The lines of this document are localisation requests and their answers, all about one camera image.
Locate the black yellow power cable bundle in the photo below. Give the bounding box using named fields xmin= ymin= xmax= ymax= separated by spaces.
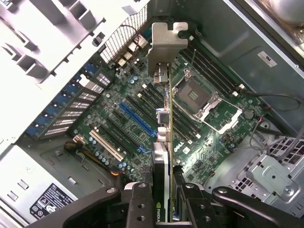
xmin=64 ymin=141 xmax=119 ymax=176

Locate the CPU socket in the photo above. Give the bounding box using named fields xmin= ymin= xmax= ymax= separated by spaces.
xmin=172 ymin=77 xmax=220 ymax=119

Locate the grey power supply unit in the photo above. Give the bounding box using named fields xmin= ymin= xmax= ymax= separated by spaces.
xmin=0 ymin=144 xmax=79 ymax=226

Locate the metal socket cover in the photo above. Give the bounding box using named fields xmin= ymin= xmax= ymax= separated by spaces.
xmin=201 ymin=99 xmax=243 ymax=133

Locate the green motherboard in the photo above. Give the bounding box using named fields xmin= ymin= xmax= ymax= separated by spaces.
xmin=68 ymin=40 xmax=269 ymax=188

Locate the white power connector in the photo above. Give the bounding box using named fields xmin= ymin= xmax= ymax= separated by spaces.
xmin=73 ymin=134 xmax=86 ymax=146

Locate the long black expansion slot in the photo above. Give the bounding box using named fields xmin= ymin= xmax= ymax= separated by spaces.
xmin=105 ymin=115 xmax=145 ymax=152
xmin=98 ymin=122 xmax=140 ymax=157
xmin=125 ymin=94 xmax=159 ymax=124

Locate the perforated metal drive cage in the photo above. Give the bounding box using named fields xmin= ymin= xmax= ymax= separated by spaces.
xmin=228 ymin=135 xmax=304 ymax=212

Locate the open PC case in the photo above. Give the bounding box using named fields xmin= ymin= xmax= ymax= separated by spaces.
xmin=0 ymin=0 xmax=304 ymax=228

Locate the blue expansion slot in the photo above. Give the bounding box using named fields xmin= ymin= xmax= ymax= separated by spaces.
xmin=118 ymin=102 xmax=157 ymax=138

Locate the white expansion slot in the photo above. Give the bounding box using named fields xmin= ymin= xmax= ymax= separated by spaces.
xmin=89 ymin=129 xmax=124 ymax=162

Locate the black looped wire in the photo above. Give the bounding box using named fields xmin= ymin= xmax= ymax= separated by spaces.
xmin=244 ymin=90 xmax=301 ymax=112

